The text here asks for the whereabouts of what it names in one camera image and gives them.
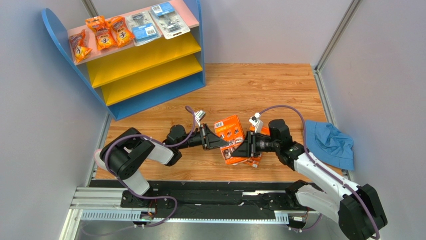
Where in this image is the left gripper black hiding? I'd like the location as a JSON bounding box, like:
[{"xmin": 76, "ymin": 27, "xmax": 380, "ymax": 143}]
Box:
[{"xmin": 177, "ymin": 124, "xmax": 229, "ymax": 151}]

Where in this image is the orange razor box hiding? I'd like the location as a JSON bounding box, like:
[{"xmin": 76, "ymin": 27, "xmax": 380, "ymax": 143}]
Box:
[
  {"xmin": 214, "ymin": 115, "xmax": 247, "ymax": 165},
  {"xmin": 243, "ymin": 126, "xmax": 270, "ymax": 169}
]

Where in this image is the blue Gillette razor blister pack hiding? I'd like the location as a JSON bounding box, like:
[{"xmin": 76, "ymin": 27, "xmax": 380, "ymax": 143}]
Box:
[{"xmin": 150, "ymin": 2, "xmax": 191, "ymax": 40}]

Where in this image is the orange BIC razor bag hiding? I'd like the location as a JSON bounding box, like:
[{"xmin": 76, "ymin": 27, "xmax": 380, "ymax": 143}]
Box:
[
  {"xmin": 85, "ymin": 15, "xmax": 117, "ymax": 51},
  {"xmin": 69, "ymin": 29, "xmax": 93, "ymax": 64},
  {"xmin": 106, "ymin": 16, "xmax": 135, "ymax": 48}
]

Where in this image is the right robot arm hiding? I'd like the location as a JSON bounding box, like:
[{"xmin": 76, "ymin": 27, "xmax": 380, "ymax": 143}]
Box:
[{"xmin": 231, "ymin": 119, "xmax": 389, "ymax": 240}]

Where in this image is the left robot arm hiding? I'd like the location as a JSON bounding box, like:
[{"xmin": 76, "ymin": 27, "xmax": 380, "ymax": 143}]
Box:
[{"xmin": 94, "ymin": 124, "xmax": 229, "ymax": 197}]

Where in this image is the blue shelf with coloured boards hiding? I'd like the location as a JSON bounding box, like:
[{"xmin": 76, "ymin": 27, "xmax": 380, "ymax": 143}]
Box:
[{"xmin": 41, "ymin": 0, "xmax": 206, "ymax": 121}]

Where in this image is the razor blister pack on shelf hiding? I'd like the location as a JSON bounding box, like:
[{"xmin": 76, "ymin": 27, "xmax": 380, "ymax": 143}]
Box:
[{"xmin": 125, "ymin": 11, "xmax": 162, "ymax": 47}]

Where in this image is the blue bucket hat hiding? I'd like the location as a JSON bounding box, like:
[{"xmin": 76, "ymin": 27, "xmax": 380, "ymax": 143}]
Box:
[{"xmin": 305, "ymin": 120, "xmax": 355, "ymax": 171}]

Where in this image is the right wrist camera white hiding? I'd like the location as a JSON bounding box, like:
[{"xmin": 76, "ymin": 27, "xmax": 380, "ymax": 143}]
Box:
[{"xmin": 249, "ymin": 112, "xmax": 264, "ymax": 134}]

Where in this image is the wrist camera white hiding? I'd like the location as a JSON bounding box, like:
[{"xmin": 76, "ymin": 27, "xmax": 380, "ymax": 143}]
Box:
[
  {"xmin": 194, "ymin": 110, "xmax": 206, "ymax": 129},
  {"xmin": 249, "ymin": 112, "xmax": 264, "ymax": 134}
]

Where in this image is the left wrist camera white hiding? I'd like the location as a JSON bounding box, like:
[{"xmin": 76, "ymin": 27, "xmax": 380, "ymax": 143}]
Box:
[{"xmin": 194, "ymin": 110, "xmax": 206, "ymax": 129}]

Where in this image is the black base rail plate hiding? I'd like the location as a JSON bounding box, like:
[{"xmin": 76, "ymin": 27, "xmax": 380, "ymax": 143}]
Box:
[{"xmin": 120, "ymin": 179, "xmax": 320, "ymax": 222}]

